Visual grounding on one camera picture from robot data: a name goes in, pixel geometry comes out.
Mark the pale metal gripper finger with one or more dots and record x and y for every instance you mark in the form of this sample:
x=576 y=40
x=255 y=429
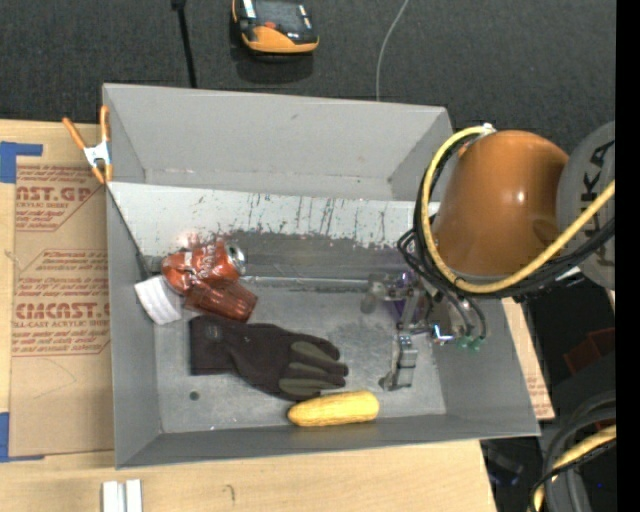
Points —
x=406 y=367
x=375 y=297

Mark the yellow corn cob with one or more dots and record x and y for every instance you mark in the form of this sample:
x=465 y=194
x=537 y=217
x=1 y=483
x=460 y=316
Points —
x=334 y=409

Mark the dark brown glove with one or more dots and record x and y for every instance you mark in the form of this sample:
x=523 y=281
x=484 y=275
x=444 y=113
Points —
x=250 y=352

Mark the red-brown ribbed cup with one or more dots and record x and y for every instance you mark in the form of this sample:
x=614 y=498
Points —
x=225 y=301

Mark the crushed red soda can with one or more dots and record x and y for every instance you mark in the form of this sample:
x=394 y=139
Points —
x=205 y=267

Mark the grey metal bin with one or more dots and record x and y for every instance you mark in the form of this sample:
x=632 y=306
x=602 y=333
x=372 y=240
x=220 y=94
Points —
x=280 y=145

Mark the white ribbed paper piece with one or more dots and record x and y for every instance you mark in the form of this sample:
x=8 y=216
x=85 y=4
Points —
x=157 y=300

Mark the brown cardboard board red print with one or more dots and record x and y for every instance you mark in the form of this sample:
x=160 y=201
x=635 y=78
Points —
x=55 y=380

